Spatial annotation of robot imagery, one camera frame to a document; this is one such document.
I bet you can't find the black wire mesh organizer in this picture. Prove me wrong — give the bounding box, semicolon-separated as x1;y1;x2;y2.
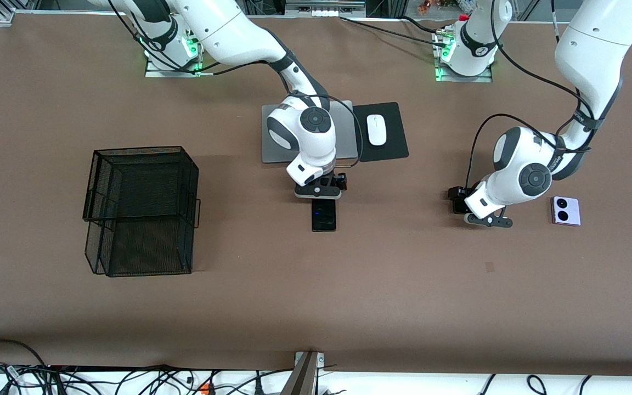
83;146;201;278

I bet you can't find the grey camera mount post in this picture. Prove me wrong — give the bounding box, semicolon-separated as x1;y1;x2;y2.
282;351;325;395

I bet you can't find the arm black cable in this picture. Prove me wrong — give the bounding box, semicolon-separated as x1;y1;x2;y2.
109;0;363;168
465;0;602;190

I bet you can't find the long black table cable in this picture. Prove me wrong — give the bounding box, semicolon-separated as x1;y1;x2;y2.
340;15;448;47

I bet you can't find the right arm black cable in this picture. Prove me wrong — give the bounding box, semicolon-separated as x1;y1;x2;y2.
109;0;363;168

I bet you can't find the black slab smartphone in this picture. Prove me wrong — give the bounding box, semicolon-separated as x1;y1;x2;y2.
312;199;337;232

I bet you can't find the black mouse pad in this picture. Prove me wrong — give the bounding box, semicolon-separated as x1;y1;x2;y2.
353;102;409;162

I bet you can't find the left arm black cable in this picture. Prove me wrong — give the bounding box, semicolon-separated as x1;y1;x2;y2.
465;0;602;190

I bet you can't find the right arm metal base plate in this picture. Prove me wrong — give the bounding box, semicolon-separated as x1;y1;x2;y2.
145;41;202;78

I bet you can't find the white computer mouse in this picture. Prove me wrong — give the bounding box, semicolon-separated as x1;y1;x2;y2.
367;114;387;146

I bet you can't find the white power strip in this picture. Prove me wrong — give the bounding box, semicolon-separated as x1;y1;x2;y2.
286;0;366;18

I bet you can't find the pink flip phone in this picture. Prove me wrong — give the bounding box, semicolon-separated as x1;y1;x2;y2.
551;196;582;227

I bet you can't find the thick black looped cable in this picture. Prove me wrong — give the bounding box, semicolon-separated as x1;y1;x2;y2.
0;339;48;367

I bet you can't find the silver laptop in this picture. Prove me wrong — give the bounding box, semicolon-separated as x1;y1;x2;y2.
261;100;360;164

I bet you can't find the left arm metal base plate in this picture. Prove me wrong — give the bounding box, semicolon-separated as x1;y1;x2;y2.
434;27;493;83

